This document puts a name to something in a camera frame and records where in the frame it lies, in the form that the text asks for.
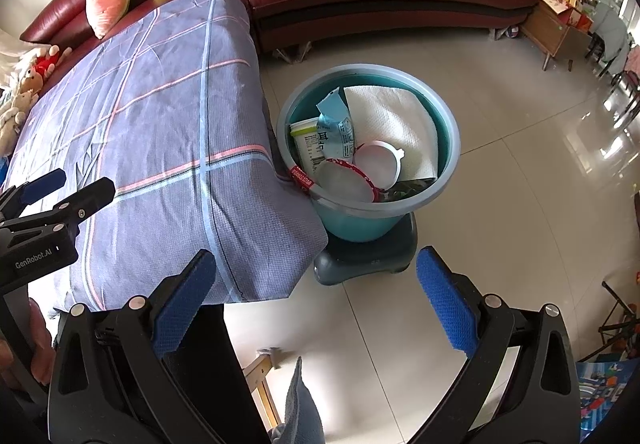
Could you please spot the grey step stool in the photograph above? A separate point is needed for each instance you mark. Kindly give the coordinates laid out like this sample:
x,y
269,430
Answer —
x,y
360,259

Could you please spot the blue snack packet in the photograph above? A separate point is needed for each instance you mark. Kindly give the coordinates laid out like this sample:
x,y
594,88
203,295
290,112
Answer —
x,y
335,124

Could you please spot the white round lid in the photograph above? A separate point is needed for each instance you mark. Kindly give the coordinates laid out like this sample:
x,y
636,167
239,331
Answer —
x,y
377,164

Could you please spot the beige rabbit plush toy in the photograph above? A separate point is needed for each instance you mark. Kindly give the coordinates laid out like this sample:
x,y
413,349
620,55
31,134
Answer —
x,y
17,109

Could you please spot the grey cloth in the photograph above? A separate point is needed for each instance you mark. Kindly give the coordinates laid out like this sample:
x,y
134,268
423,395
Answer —
x,y
300,414

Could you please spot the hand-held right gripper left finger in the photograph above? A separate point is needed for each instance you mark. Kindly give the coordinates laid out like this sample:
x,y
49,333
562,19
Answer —
x,y
182,304

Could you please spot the person's left hand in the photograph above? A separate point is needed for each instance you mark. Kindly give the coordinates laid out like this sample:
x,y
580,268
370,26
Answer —
x,y
42,349

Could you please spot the colourful play mat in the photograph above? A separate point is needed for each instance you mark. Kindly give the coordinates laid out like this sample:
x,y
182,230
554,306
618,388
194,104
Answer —
x,y
602,399

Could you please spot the red tag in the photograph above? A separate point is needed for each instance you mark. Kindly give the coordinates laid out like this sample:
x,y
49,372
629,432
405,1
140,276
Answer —
x,y
301,178

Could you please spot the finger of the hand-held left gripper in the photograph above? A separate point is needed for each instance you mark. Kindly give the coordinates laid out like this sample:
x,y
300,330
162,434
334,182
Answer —
x,y
87,196
45,186

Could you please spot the wooden frame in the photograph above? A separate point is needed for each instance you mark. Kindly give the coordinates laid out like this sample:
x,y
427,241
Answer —
x,y
260,374

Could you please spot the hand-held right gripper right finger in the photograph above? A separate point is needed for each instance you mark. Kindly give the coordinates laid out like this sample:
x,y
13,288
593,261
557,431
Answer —
x,y
447,306

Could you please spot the green white food tub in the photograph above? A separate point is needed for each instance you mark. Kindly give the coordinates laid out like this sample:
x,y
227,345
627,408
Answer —
x,y
307,149

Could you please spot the teal plastic bucket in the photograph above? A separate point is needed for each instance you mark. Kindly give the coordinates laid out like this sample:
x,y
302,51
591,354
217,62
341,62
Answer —
x,y
350,224

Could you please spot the wooden cabinet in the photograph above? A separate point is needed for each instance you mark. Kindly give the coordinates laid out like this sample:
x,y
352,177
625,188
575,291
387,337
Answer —
x,y
550,34

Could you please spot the white paper towel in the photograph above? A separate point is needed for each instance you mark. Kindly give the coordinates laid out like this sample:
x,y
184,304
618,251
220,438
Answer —
x,y
395,119

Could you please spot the black folding rack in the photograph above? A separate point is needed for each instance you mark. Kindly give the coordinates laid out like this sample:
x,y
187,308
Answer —
x,y
622,319

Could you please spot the bear plush with red clothes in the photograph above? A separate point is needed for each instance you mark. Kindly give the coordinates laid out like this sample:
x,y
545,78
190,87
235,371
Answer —
x,y
47,64

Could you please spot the dining chairs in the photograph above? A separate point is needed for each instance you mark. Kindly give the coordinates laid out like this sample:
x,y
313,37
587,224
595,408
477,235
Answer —
x,y
612,44

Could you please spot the dark snack packet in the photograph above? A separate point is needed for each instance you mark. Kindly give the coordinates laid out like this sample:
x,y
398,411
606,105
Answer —
x,y
410,188

